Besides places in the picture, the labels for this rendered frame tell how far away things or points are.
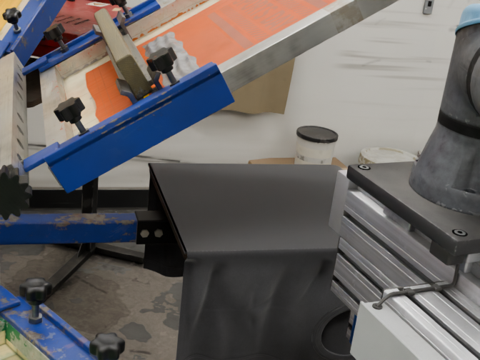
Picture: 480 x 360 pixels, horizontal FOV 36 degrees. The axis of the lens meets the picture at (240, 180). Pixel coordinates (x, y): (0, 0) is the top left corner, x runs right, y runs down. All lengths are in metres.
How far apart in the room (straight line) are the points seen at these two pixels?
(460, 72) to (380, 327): 0.30
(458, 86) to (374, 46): 2.98
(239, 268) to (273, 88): 2.34
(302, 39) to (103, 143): 0.35
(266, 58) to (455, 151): 0.40
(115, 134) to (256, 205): 0.51
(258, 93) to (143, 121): 2.48
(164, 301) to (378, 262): 2.06
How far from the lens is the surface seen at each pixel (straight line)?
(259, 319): 1.49
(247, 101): 3.62
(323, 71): 3.78
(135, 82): 1.24
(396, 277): 0.99
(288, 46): 1.19
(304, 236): 1.48
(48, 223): 1.52
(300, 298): 1.49
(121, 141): 1.16
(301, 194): 1.67
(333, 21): 1.21
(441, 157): 0.90
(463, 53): 0.88
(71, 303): 2.99
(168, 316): 2.93
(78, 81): 1.63
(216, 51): 1.38
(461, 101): 0.89
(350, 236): 1.07
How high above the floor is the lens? 1.58
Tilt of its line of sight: 22 degrees down
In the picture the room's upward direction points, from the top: 7 degrees clockwise
